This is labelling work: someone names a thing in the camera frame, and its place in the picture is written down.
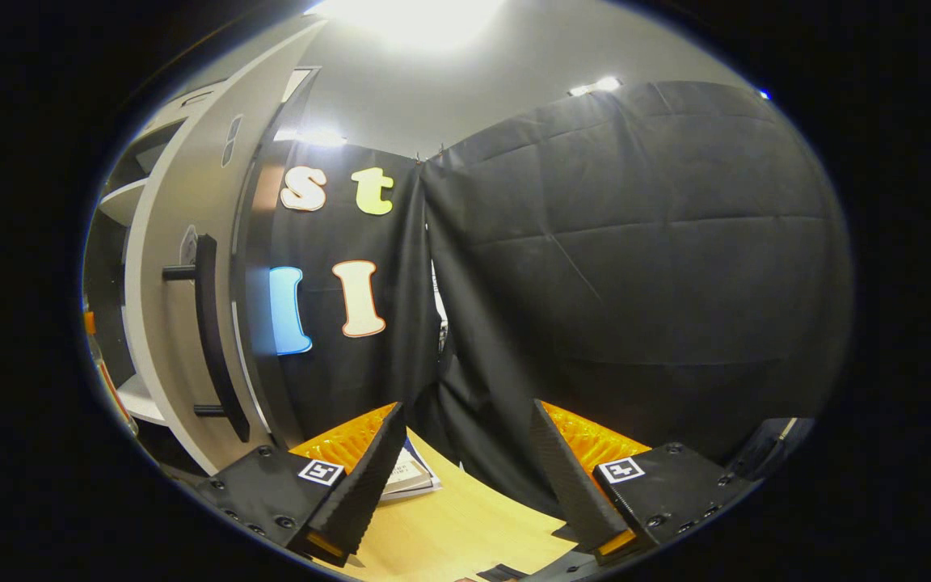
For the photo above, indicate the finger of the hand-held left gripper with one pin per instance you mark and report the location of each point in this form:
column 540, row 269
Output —
column 90, row 322

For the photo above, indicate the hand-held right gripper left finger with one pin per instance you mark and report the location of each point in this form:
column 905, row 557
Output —
column 372, row 477

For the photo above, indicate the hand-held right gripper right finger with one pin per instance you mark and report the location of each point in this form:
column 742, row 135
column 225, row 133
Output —
column 562, row 477

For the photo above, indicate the white cabinet door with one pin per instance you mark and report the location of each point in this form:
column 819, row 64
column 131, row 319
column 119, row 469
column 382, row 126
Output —
column 166, row 339

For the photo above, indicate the white cabinet floor board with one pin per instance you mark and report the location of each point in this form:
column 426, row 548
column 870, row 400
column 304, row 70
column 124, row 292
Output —
column 142, row 400

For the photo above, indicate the white cabinet shelf board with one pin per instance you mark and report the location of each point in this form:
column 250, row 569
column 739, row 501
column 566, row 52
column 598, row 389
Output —
column 122, row 202

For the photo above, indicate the white and grey cabinet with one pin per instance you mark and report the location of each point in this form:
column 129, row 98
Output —
column 251, row 242

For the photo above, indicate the thin paper booklet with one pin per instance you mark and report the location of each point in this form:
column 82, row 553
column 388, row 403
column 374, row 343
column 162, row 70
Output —
column 409, row 477

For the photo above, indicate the black backdrop cloth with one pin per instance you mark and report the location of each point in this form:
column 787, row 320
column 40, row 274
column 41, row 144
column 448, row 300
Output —
column 635, row 283
column 377, row 380

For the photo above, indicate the long ceiling light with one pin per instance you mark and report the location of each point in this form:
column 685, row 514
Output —
column 595, row 86

